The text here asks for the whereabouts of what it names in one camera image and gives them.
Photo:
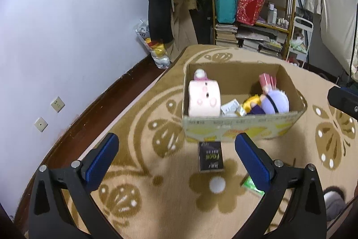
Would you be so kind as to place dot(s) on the yellow plush toy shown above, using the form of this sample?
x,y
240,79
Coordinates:
x,y
253,100

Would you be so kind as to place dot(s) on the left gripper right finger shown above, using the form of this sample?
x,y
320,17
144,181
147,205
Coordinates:
x,y
305,215

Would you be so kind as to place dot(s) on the teal bag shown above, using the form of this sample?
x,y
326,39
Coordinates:
x,y
226,11

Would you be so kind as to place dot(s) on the green tea tissue pack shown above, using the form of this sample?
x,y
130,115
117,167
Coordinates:
x,y
249,185

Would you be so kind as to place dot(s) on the black hanging coat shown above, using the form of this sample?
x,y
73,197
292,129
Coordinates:
x,y
159,17

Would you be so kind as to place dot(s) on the small white packet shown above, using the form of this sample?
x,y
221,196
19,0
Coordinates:
x,y
233,107

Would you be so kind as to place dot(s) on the red patterned gift bag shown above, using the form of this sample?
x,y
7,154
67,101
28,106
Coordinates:
x,y
248,11

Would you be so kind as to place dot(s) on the upper wall socket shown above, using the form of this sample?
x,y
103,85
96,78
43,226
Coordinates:
x,y
57,104

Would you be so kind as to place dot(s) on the printed cardboard box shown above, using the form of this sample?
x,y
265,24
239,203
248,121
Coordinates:
x,y
240,80

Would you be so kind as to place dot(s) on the white metal cart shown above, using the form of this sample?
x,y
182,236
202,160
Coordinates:
x,y
300,41

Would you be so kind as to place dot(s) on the lower wall socket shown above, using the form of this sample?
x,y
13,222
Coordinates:
x,y
41,124

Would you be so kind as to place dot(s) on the pink plastic bag bundle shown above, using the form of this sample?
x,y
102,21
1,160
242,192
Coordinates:
x,y
267,82

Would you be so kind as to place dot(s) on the stack of books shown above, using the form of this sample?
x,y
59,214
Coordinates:
x,y
225,35

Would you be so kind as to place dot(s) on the black Face tissue pack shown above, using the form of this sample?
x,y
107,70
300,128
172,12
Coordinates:
x,y
210,156

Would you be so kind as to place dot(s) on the wooden shelf unit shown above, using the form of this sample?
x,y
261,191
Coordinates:
x,y
277,15

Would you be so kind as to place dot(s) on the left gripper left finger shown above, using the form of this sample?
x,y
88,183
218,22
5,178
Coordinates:
x,y
49,215

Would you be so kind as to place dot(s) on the pink fluffy bear plush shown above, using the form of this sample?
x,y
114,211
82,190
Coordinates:
x,y
200,75

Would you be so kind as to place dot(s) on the purple haired plush doll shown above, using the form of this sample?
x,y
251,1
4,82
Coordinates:
x,y
273,102

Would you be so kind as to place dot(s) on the wall socket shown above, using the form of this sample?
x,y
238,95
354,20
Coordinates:
x,y
41,124
57,104

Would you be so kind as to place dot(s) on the clear bag with toys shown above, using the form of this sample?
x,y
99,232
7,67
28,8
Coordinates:
x,y
155,48

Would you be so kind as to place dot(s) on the pink roll cake plush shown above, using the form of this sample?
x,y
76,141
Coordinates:
x,y
204,99

